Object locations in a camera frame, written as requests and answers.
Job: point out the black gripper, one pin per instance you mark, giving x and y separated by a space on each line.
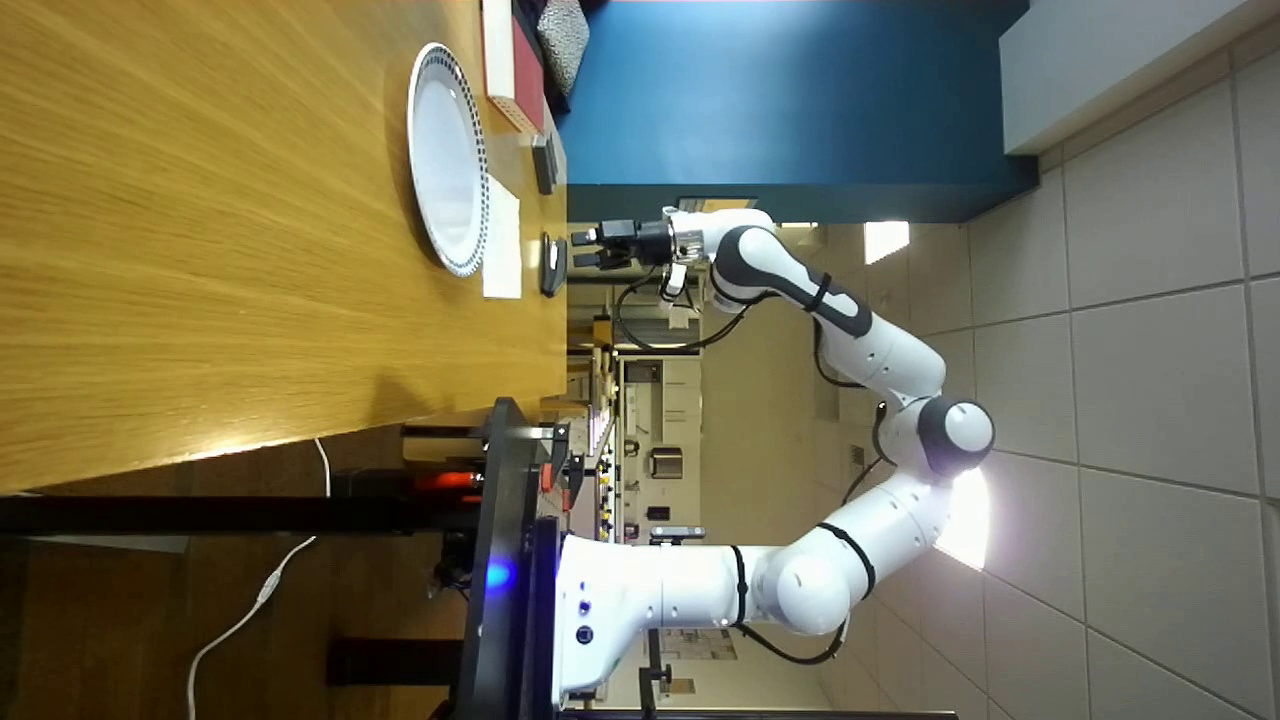
627 244

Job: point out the white paper napkin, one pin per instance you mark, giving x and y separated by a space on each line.
502 244

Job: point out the white plate with blue dots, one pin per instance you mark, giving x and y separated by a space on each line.
446 160

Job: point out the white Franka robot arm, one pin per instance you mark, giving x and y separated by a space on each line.
667 585

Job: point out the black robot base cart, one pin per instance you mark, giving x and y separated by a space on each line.
513 627

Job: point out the small black device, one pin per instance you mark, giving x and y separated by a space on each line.
548 264

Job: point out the small dark block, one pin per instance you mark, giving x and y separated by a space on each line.
547 166

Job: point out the background shelf with items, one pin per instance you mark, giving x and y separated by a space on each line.
662 403

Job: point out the flat rectangular box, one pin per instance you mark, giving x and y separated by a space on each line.
513 73

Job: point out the grey folded cloth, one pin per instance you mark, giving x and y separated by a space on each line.
561 35

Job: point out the blue partition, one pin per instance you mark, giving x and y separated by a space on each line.
800 106

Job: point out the red clamp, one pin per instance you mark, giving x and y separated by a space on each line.
449 481

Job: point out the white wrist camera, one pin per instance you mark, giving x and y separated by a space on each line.
678 282

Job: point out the black metal table frame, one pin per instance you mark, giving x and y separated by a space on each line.
202 513

